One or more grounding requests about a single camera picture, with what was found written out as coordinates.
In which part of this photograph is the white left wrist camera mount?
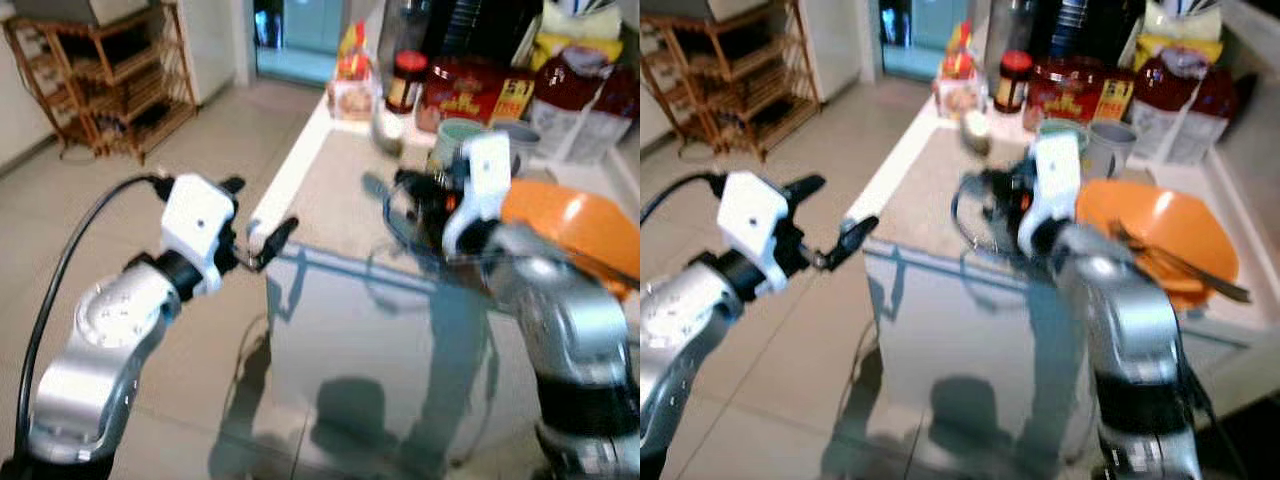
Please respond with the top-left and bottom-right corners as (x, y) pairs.
(718, 171), (793, 294)
(160, 174), (239, 297)

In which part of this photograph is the grey mug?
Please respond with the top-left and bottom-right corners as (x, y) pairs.
(490, 121), (547, 183)
(1084, 119), (1142, 182)

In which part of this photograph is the black appliance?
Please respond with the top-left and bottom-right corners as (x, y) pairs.
(428, 0), (547, 63)
(1030, 0), (1147, 63)

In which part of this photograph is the steel bottle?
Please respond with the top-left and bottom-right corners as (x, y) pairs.
(984, 0), (1035, 57)
(378, 0), (431, 57)

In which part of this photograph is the green mug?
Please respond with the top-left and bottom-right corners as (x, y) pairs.
(429, 117), (493, 173)
(1034, 117), (1093, 153)

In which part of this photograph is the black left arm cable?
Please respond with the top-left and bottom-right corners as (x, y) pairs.
(8, 173), (169, 466)
(640, 171), (723, 227)

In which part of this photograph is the yellow red snack bag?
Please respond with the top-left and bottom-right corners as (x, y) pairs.
(934, 19), (982, 118)
(328, 19), (378, 123)

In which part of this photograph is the orange plastic bowl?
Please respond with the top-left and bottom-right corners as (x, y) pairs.
(499, 180), (641, 301)
(1074, 179), (1242, 312)

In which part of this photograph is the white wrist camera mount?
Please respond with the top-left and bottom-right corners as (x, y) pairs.
(160, 174), (239, 297)
(718, 171), (793, 294)
(442, 132), (514, 257)
(1017, 132), (1084, 257)

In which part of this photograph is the red liquid jug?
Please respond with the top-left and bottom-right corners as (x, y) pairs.
(1129, 48), (1238, 167)
(529, 48), (641, 167)

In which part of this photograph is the small round glass cup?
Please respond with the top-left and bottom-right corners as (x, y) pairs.
(959, 109), (994, 158)

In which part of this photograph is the dark metal fork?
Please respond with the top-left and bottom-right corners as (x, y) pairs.
(1108, 219), (1253, 304)

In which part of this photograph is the red and yellow food box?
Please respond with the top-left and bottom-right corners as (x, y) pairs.
(1024, 57), (1138, 132)
(417, 57), (537, 133)

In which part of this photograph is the wooden shelf rack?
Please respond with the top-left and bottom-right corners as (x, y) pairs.
(0, 0), (201, 167)
(640, 0), (823, 163)

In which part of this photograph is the thin black cable loop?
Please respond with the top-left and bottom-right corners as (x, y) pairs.
(383, 178), (477, 268)
(949, 170), (1031, 263)

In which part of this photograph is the yellow plastic bag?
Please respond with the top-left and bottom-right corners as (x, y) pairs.
(1138, 0), (1227, 69)
(533, 0), (628, 73)

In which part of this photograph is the glass door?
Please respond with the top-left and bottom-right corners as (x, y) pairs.
(253, 0), (348, 83)
(879, 0), (948, 82)

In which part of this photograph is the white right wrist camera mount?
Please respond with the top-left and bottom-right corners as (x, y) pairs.
(442, 132), (514, 257)
(1017, 132), (1084, 257)

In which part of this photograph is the red lidded sauce jar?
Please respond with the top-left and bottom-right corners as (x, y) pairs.
(386, 49), (430, 115)
(994, 49), (1035, 115)

